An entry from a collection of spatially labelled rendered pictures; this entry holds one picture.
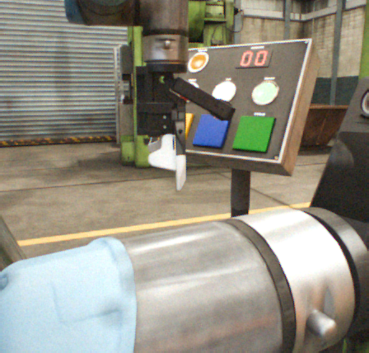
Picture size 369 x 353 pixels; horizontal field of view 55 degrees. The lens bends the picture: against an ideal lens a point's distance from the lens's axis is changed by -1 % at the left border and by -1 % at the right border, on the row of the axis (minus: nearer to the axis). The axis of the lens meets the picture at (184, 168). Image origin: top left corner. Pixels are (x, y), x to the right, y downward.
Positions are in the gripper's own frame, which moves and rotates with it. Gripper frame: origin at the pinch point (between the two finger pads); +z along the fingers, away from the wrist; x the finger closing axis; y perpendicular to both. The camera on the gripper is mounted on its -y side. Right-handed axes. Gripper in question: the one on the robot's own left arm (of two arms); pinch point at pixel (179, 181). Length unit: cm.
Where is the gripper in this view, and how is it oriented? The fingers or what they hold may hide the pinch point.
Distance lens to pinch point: 64.2
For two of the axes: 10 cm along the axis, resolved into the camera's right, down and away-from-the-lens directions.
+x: 1.1, 2.1, -9.7
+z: 0.0, 9.8, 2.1
